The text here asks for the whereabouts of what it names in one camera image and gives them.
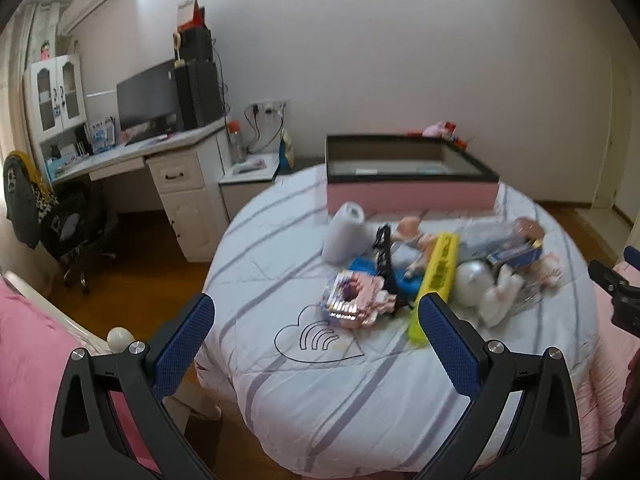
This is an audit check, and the yellow long box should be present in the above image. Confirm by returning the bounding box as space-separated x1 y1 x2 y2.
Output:
408 232 460 347

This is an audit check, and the white bedside table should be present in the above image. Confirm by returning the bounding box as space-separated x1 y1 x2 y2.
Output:
219 153 279 220

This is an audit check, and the silver round ball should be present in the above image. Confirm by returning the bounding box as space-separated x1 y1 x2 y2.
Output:
454 260 495 308

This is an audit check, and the pink black storage box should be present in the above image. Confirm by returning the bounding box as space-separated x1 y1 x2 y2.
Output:
326 133 500 214

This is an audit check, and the pink doll figure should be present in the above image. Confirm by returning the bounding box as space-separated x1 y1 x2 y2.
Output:
390 216 438 280

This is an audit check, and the white paper roll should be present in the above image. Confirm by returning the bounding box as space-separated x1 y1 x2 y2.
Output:
321 202 370 266

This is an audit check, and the pink bed cover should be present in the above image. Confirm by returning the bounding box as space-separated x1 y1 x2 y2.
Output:
0 272 134 478

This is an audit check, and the blue toothpaste box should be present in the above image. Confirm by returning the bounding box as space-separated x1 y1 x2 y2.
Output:
486 240 542 269

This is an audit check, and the pink plush toy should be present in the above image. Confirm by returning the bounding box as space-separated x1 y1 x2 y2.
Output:
422 122 449 138

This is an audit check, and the white glass door cabinet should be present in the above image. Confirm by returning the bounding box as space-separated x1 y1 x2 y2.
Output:
24 54 87 144

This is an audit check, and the white wall power strip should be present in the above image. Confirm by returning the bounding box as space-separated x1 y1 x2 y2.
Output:
248 100 288 115

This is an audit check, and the yellow snack bag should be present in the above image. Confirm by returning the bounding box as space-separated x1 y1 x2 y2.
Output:
279 129 295 172

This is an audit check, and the orange cap water bottle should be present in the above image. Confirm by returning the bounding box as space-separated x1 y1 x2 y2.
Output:
228 120 246 164

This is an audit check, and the black office chair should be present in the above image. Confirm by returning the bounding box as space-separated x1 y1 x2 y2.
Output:
3 151 117 295

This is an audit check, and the white computer desk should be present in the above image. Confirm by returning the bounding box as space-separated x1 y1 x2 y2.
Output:
53 119 231 262

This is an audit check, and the black speaker box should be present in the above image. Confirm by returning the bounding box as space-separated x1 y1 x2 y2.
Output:
178 26 213 61

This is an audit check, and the black computer tower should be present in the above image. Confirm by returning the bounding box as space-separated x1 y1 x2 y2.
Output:
174 61 224 130

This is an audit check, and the white striped quilt cover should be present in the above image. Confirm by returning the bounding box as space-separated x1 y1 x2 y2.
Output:
195 166 598 479

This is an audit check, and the white plush toy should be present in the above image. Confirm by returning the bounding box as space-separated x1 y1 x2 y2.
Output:
477 264 525 328

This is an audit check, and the red toy box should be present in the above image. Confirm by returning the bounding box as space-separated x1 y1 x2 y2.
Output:
407 122 468 151

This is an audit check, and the black computer monitor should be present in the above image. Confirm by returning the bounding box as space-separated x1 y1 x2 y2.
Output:
116 61 180 145

